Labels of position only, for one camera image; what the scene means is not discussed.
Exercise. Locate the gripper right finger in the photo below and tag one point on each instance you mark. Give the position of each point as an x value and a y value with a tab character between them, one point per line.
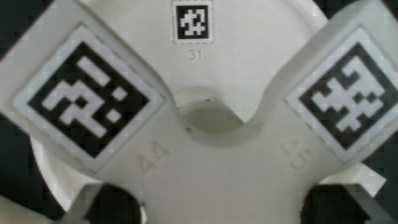
341	204

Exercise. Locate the white cylindrical table leg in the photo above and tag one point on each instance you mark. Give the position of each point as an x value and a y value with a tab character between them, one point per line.
206	111

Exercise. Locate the white cross-shaped table base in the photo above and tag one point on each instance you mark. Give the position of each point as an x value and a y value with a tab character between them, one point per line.
220	173

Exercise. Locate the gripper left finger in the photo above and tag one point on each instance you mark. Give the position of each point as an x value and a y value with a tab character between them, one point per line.
106	206

